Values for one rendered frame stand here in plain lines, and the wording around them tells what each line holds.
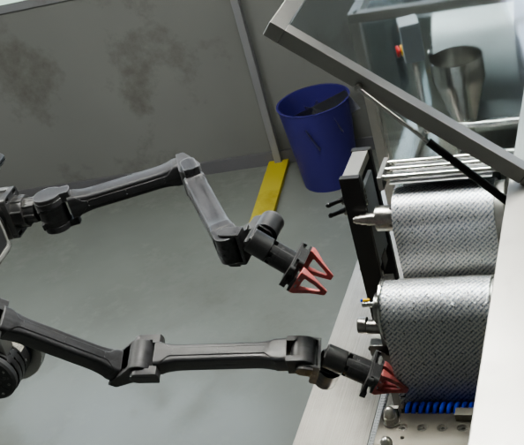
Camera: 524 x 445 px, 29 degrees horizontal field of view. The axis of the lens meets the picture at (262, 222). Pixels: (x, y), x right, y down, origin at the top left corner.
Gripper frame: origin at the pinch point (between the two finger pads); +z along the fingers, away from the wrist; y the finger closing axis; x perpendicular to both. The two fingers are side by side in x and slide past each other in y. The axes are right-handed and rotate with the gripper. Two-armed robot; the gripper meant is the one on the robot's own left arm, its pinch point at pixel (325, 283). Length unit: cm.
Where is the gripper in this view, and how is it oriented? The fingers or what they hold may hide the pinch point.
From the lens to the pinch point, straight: 225.8
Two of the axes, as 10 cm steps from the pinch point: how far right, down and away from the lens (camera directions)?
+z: 8.6, 5.0, 0.1
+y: -3.0, 5.3, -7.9
